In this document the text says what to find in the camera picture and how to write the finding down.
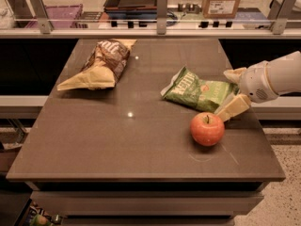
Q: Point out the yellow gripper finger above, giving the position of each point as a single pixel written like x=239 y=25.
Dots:
x=234 y=75
x=232 y=106

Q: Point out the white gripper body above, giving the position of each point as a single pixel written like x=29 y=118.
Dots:
x=254 y=80

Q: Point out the green jalapeno chip bag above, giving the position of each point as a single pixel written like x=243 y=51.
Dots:
x=186 y=88

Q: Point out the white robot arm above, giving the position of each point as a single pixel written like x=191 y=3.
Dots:
x=284 y=74

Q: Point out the brown and yellow chip bag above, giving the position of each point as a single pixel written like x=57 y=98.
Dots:
x=104 y=66

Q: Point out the red apple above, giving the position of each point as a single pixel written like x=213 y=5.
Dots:
x=207 y=129

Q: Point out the cardboard box with label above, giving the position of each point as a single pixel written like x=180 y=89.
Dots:
x=219 y=8

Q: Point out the glass railing with metal posts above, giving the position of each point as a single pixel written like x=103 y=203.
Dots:
x=28 y=18

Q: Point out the purple plastic crate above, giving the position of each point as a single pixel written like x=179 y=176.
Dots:
x=64 y=16

